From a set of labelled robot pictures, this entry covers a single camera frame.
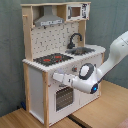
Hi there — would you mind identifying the white microwave door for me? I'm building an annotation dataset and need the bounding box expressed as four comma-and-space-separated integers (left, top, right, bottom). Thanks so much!
66, 3, 90, 21

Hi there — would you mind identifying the small steel pot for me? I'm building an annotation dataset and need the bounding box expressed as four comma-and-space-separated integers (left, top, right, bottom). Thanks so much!
74, 49, 87, 55

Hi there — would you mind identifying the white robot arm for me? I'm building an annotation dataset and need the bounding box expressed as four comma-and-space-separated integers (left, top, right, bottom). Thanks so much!
53, 31, 128, 94

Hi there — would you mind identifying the wooden toy kitchen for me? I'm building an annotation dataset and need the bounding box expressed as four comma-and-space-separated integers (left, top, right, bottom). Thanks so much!
22, 2, 105, 127

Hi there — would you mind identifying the right red stove knob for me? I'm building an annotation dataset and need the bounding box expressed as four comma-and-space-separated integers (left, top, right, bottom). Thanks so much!
71, 66, 78, 73

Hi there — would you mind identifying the black stove top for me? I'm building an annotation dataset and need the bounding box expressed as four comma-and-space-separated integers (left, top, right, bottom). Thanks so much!
34, 53, 71, 66

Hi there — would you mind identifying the grey toy sink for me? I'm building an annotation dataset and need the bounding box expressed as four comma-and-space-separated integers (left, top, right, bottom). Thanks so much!
65, 47, 95, 55

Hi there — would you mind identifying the black toy faucet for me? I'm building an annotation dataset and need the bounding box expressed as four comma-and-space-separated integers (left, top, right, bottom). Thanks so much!
67, 33, 82, 49

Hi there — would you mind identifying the oven door with window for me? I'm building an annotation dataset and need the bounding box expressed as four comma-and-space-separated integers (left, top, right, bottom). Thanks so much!
56, 87, 74, 111

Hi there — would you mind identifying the cabinet door with dispenser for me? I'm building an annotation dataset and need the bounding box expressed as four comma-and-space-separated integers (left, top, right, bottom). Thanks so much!
79, 55, 102, 106

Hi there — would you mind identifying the grey range hood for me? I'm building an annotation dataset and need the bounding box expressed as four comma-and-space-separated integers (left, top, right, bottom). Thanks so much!
35, 5, 64, 27

